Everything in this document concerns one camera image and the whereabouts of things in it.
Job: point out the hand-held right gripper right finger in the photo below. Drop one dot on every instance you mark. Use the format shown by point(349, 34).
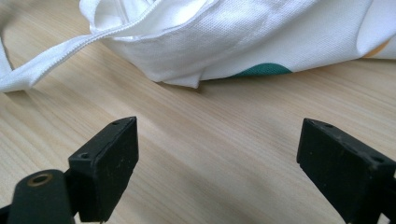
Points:
point(337, 174)

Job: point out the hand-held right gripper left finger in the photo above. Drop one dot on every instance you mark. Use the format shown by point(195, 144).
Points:
point(107, 174)

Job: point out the white canvas zipper bag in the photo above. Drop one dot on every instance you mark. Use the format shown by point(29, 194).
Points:
point(218, 40)

